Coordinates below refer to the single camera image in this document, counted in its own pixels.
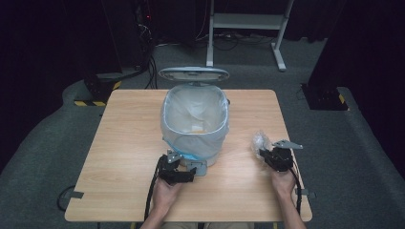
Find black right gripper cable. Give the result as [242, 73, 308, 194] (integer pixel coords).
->
[288, 164, 303, 218]

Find clear plastic bag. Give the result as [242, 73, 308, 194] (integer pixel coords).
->
[251, 130, 274, 160]

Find person's right hand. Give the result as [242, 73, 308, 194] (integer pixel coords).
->
[270, 167, 298, 198]

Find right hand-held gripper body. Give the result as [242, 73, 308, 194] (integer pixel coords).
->
[266, 139, 305, 174]

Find translucent white bin liner bag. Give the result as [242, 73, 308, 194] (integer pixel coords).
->
[160, 84, 230, 161]

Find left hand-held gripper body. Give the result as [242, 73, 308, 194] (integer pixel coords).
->
[157, 149, 184, 186]

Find person's legs beige trousers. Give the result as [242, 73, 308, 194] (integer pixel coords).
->
[159, 221, 256, 229]

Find black looped cable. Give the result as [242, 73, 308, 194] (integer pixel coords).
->
[56, 184, 76, 213]

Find grey white pedal trash can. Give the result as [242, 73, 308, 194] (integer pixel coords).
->
[158, 66, 231, 177]

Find person's left hand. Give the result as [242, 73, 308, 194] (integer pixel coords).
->
[152, 177, 183, 215]

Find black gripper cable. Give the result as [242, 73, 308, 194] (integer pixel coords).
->
[143, 157, 160, 222]
[288, 164, 303, 218]

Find dark equipment rack with wires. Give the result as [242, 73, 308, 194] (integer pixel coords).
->
[132, 0, 160, 73]

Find floor cables under stand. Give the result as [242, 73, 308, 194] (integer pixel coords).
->
[156, 30, 276, 52]

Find black stand base striped edge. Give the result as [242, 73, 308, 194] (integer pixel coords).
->
[73, 72, 123, 108]

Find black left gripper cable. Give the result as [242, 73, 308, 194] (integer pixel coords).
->
[143, 157, 160, 222]

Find white metal stand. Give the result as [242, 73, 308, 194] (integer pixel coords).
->
[205, 0, 296, 73]

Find black floor cable bundle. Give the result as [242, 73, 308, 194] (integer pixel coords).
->
[144, 54, 160, 91]

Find black stand base yellow mark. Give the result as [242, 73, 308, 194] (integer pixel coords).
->
[300, 82, 350, 112]

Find grey table edge bracket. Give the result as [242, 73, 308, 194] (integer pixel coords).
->
[294, 187, 316, 200]
[64, 189, 85, 200]

